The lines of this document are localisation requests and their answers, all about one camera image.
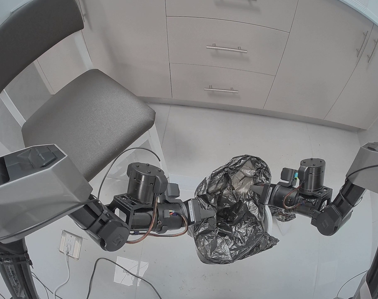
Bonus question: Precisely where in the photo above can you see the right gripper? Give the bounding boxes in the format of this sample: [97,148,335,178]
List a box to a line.
[250,182,302,212]

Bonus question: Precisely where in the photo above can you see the black and white wrapper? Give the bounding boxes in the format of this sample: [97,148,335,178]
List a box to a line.
[269,205,297,236]

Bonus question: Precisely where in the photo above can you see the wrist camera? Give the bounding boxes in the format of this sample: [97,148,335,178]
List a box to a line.
[160,176,181,203]
[280,168,299,187]

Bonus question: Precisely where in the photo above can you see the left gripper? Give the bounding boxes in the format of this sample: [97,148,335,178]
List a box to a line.
[158,197,216,235]

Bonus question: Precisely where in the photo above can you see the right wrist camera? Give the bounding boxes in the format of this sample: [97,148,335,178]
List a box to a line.
[280,168,299,187]

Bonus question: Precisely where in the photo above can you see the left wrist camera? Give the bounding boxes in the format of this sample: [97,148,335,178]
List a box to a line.
[160,176,181,203]

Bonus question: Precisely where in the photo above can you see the grey chair with white legs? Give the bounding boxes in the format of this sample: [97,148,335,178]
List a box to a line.
[0,0,170,183]

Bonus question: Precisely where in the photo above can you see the beige cabinet with drawers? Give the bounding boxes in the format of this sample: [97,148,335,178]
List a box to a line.
[33,0,378,131]

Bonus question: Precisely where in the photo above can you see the white cable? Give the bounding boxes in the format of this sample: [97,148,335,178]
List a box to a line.
[53,243,72,299]

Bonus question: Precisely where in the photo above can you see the black cable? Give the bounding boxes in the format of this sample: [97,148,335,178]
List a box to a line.
[89,257,162,299]
[343,271,368,299]
[100,148,162,199]
[345,164,378,181]
[28,273,65,299]

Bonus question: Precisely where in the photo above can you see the black plastic bag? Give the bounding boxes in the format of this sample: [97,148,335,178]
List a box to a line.
[194,154,280,265]

